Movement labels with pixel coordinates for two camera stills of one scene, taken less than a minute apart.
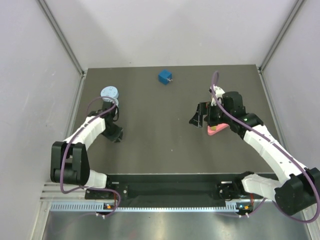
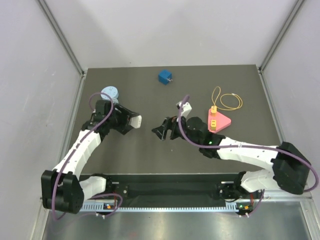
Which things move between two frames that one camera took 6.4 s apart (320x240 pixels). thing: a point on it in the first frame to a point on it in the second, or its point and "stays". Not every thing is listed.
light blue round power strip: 111,91 stays
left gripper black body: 112,133 to 119,121
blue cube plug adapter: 165,77 stays
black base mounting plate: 160,188 stays
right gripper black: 203,108 to 161,130
